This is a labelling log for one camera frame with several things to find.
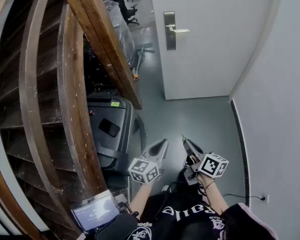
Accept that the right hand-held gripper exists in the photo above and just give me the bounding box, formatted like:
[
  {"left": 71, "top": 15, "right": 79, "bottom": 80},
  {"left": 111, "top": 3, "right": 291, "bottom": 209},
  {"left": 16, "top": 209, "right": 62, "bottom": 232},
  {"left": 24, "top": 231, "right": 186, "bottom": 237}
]
[{"left": 182, "top": 139, "right": 230, "bottom": 186}]

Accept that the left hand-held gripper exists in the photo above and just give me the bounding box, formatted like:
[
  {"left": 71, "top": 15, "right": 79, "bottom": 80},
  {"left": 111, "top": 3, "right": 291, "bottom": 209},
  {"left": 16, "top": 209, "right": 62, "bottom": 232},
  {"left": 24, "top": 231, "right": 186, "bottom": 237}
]
[{"left": 128, "top": 138, "right": 169, "bottom": 186}]

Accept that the white door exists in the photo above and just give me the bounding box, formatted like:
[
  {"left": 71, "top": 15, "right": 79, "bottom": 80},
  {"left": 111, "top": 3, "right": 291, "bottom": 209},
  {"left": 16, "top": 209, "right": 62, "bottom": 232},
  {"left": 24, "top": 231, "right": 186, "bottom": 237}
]
[{"left": 149, "top": 0, "right": 278, "bottom": 101}]

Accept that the person's right forearm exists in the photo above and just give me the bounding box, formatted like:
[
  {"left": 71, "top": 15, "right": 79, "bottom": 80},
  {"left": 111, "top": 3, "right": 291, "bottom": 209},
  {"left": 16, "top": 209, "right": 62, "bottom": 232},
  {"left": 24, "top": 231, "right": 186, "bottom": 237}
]
[{"left": 196, "top": 173, "right": 230, "bottom": 216}]

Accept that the person's left forearm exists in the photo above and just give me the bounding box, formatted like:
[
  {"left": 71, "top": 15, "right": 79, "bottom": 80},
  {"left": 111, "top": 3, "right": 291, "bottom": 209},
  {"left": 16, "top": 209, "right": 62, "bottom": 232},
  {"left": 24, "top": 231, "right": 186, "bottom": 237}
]
[{"left": 128, "top": 182, "right": 156, "bottom": 216}]

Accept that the black equipment case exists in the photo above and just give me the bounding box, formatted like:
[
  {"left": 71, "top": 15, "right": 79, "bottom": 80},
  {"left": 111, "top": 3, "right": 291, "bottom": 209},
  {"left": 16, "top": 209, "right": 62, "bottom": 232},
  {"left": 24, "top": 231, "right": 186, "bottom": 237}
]
[{"left": 86, "top": 91, "right": 148, "bottom": 177}]

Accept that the person's black printed shirt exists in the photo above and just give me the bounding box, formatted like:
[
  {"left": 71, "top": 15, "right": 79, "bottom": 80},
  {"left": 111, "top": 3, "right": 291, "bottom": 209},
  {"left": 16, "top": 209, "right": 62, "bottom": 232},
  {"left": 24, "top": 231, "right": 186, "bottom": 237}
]
[{"left": 129, "top": 181, "right": 278, "bottom": 240}]

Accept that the black chest pouch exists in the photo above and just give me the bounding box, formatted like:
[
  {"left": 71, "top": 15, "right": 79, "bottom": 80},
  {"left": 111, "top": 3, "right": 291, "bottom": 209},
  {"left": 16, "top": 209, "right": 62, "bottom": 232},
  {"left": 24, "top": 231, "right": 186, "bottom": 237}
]
[{"left": 94, "top": 212, "right": 139, "bottom": 240}]

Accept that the chest-mounted screen device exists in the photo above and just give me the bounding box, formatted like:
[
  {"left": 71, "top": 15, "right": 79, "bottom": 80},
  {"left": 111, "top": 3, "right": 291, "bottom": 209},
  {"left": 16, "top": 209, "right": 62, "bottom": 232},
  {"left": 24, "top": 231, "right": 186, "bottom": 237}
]
[{"left": 70, "top": 193, "right": 121, "bottom": 233}]

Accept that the black stacked gear under stairs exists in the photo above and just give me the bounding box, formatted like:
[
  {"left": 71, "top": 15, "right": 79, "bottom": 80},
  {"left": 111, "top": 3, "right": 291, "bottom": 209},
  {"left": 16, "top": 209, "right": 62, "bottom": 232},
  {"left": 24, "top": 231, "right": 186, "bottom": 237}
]
[{"left": 82, "top": 33, "right": 121, "bottom": 96}]

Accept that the plastic-wrapped pallet load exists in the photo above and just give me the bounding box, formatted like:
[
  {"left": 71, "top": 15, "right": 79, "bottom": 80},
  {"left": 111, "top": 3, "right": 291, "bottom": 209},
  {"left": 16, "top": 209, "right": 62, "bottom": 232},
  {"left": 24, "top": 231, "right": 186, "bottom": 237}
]
[{"left": 104, "top": 0, "right": 138, "bottom": 65}]

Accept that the wooden staircase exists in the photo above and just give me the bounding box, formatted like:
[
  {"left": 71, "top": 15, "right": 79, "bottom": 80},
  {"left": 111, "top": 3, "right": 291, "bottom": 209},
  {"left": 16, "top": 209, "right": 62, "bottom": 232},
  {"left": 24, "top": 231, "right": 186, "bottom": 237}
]
[{"left": 0, "top": 0, "right": 143, "bottom": 240}]

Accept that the black chest cable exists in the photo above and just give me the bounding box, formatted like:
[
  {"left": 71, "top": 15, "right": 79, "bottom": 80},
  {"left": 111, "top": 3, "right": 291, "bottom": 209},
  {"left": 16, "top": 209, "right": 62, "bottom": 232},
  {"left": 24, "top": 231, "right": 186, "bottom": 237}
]
[{"left": 161, "top": 181, "right": 201, "bottom": 217}]

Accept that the black screen mount bracket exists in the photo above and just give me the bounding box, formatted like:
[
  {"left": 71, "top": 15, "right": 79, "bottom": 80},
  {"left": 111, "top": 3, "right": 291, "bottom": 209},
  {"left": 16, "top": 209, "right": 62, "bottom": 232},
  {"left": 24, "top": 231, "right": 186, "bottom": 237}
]
[{"left": 114, "top": 195, "right": 140, "bottom": 216}]

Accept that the thin black floor cable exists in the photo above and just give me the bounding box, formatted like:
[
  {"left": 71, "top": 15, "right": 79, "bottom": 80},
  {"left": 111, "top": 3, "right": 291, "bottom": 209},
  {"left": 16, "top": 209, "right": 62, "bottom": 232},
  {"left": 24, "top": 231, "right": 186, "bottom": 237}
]
[{"left": 222, "top": 193, "right": 266, "bottom": 200}]

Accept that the grey long-handled floor broom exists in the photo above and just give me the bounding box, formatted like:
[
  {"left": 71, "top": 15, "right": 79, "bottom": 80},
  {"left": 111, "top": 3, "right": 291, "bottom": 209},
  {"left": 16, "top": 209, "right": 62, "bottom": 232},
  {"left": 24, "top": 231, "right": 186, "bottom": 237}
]
[{"left": 131, "top": 42, "right": 156, "bottom": 76}]

